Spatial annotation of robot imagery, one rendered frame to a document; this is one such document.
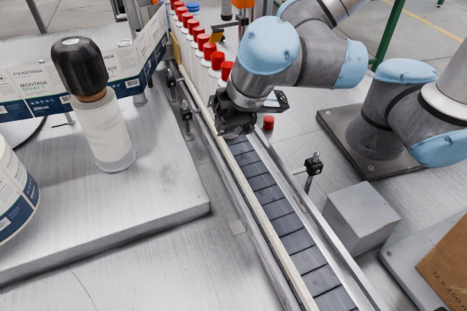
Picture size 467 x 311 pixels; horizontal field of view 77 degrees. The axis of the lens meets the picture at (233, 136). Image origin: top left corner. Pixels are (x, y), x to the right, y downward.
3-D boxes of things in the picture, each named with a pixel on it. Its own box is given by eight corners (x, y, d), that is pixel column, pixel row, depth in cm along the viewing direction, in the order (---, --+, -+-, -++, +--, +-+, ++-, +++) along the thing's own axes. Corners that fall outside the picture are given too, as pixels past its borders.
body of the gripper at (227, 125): (206, 106, 63) (212, 78, 52) (242, 97, 66) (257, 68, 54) (217, 139, 61) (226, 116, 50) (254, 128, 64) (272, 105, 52)
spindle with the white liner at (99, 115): (96, 151, 73) (44, 35, 53) (133, 141, 76) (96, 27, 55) (99, 178, 67) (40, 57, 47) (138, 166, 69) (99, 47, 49)
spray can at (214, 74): (208, 120, 82) (203, 51, 68) (225, 114, 84) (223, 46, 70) (215, 131, 79) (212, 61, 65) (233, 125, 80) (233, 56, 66)
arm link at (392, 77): (396, 95, 78) (418, 48, 69) (427, 129, 69) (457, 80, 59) (353, 98, 77) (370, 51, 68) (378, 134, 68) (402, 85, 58)
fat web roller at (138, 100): (131, 99, 89) (114, 39, 77) (146, 96, 91) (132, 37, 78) (133, 107, 86) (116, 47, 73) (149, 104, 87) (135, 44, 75)
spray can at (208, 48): (202, 108, 86) (197, 41, 72) (219, 105, 87) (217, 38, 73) (207, 119, 82) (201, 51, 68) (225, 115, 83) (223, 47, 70)
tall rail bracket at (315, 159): (278, 205, 67) (286, 155, 56) (305, 195, 69) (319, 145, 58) (285, 216, 65) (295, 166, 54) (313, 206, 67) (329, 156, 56)
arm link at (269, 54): (311, 63, 38) (246, 59, 36) (281, 101, 48) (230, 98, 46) (303, 13, 40) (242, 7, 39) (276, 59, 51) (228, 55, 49)
